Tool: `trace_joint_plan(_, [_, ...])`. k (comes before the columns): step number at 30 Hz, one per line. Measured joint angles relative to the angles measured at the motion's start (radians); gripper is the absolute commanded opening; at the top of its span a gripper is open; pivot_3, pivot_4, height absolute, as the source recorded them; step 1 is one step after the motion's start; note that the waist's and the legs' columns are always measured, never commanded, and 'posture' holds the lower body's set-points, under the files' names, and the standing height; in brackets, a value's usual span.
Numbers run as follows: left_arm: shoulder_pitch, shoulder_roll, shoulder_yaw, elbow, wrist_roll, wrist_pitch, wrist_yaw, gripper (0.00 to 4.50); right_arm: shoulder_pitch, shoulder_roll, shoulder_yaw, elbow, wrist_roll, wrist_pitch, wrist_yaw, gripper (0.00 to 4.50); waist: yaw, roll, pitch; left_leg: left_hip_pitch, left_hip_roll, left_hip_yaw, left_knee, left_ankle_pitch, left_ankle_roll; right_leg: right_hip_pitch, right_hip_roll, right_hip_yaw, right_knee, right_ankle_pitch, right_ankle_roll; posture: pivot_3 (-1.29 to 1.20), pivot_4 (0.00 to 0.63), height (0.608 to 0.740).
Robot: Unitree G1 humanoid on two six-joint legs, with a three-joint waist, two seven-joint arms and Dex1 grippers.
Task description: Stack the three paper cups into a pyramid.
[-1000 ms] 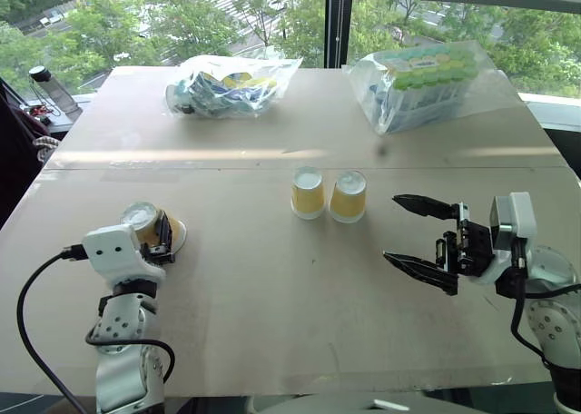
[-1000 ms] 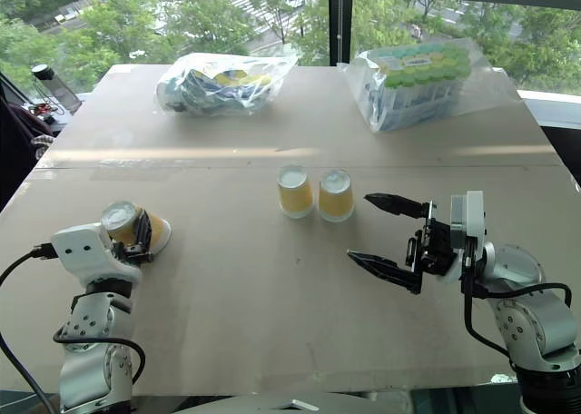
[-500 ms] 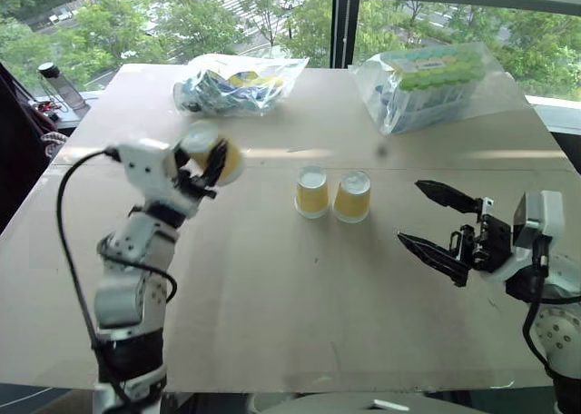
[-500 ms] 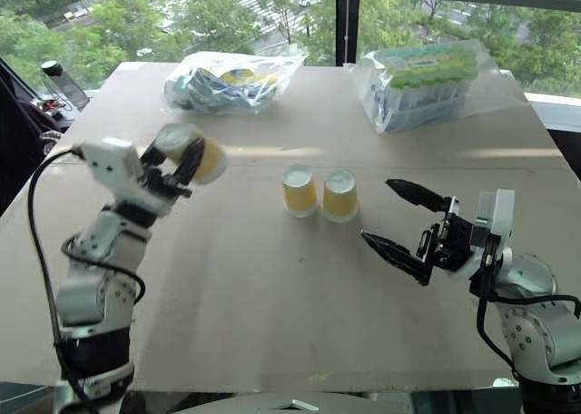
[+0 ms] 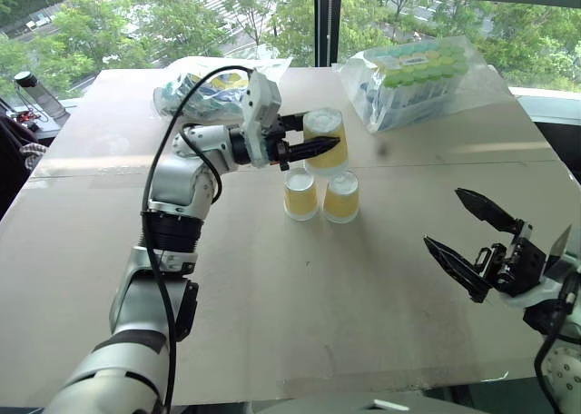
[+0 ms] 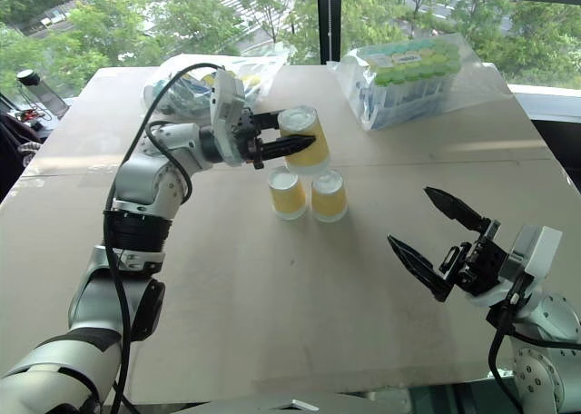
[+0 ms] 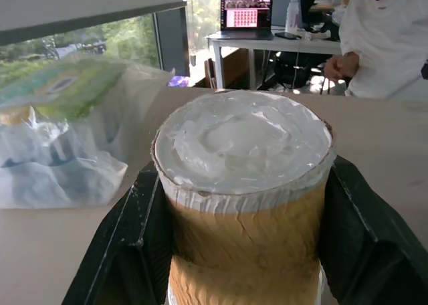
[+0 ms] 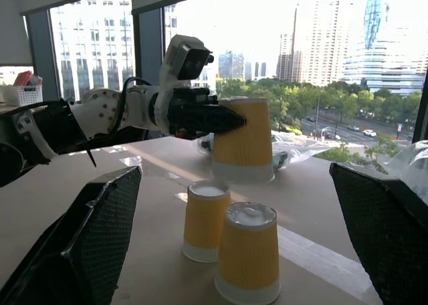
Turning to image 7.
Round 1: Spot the clear plastic bag green print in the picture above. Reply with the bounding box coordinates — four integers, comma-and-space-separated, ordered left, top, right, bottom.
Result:
0, 53, 176, 209

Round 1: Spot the person in white shirt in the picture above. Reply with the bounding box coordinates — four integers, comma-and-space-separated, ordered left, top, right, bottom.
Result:
323, 0, 428, 100

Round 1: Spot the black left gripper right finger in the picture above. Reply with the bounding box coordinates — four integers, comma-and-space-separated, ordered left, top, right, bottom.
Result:
317, 154, 428, 305

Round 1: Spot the black office chair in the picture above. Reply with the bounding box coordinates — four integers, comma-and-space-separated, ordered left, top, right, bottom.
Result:
259, 50, 332, 92

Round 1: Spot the white desk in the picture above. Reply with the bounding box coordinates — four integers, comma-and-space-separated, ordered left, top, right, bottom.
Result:
205, 29, 342, 90

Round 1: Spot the purple packet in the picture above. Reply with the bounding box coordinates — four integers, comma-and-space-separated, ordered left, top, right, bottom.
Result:
168, 75, 191, 88

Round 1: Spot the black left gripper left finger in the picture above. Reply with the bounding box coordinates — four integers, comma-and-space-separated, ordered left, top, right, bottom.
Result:
61, 161, 175, 305

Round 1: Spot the person's bare hand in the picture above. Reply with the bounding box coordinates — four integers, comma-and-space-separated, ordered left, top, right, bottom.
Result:
323, 51, 360, 82

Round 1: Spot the black open laptop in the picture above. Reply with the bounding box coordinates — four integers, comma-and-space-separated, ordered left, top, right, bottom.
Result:
207, 0, 275, 41

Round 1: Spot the brown paper cup white base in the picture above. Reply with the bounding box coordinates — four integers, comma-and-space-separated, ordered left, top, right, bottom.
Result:
150, 89, 337, 305

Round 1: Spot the white plastic bottle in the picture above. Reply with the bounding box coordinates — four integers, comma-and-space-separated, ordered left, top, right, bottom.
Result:
284, 0, 301, 34

